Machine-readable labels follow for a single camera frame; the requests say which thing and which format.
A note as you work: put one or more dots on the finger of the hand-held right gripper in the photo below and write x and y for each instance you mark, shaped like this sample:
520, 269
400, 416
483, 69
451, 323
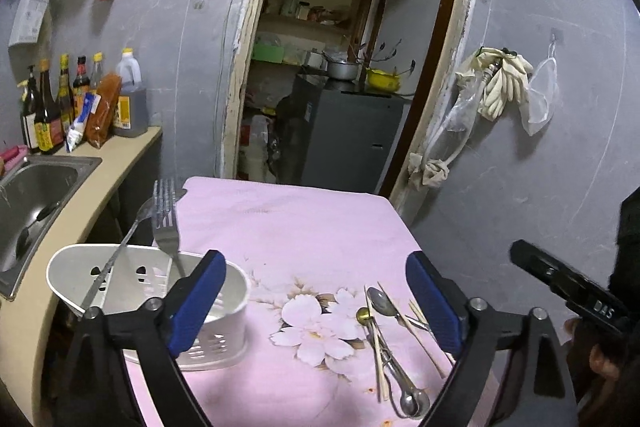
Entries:
532, 257

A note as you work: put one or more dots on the dark sauce bottle red label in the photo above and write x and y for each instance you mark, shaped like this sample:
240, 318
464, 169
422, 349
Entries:
81, 82

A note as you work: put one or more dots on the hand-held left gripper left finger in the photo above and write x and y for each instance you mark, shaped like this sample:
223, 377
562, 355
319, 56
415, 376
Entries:
197, 302

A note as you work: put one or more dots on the beige kitchen counter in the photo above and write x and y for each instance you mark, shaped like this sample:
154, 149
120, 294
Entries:
115, 162

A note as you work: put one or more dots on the steel sink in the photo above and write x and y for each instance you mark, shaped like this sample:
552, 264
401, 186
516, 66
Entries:
45, 187

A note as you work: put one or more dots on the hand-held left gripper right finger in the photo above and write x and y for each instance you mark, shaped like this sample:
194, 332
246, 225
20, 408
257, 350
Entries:
430, 302

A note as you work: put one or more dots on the white utensil holder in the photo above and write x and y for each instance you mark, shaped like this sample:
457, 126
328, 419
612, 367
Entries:
130, 269

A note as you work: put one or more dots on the yellow bowl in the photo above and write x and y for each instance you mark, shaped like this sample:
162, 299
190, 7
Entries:
382, 79

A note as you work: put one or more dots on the clear bottle yellow cap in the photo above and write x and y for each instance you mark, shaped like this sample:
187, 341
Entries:
96, 72

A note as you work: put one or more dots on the pink floral tablecloth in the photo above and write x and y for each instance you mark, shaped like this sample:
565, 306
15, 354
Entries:
300, 232

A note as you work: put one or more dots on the silver fork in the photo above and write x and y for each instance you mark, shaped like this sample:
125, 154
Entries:
165, 227

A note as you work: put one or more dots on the metal pot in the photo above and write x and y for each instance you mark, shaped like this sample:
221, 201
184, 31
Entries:
342, 68

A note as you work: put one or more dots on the white rubber gloves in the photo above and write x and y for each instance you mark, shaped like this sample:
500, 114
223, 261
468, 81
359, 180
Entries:
500, 82

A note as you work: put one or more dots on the pink brush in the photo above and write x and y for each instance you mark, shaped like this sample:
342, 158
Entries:
12, 154

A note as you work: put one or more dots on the dark sauce bottle yellow label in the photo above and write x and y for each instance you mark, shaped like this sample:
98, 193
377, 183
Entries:
64, 97

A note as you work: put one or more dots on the dark soy sauce bottle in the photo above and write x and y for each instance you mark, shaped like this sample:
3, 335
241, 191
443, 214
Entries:
47, 127

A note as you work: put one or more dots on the crumpled clear plastic wrap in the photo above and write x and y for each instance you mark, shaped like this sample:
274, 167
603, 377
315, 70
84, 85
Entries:
465, 107

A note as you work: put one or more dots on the pale green jar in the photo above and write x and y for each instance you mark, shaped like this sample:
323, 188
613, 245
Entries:
291, 3

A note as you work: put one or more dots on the white and blue packet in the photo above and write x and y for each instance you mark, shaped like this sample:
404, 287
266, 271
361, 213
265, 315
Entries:
80, 127

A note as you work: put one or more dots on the wooden chopstick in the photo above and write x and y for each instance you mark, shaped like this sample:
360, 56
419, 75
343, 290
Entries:
422, 345
417, 313
382, 382

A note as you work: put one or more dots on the green plastic box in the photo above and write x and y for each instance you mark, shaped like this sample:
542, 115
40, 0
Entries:
267, 52

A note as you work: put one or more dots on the beige cloth rag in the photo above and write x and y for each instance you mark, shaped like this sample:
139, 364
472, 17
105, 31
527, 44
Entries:
425, 169

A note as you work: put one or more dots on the person's right hand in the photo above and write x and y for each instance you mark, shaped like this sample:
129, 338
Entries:
602, 359

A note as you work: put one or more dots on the grey cabinet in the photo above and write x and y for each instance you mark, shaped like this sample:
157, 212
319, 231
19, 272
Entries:
350, 132

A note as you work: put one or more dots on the worn door frame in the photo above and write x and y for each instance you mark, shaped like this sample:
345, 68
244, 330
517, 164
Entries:
250, 32

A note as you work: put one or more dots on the clear hanging plastic bag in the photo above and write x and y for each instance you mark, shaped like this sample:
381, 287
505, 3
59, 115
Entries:
540, 97

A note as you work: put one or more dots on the white paper notice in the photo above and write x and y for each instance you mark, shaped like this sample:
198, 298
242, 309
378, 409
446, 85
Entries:
27, 19

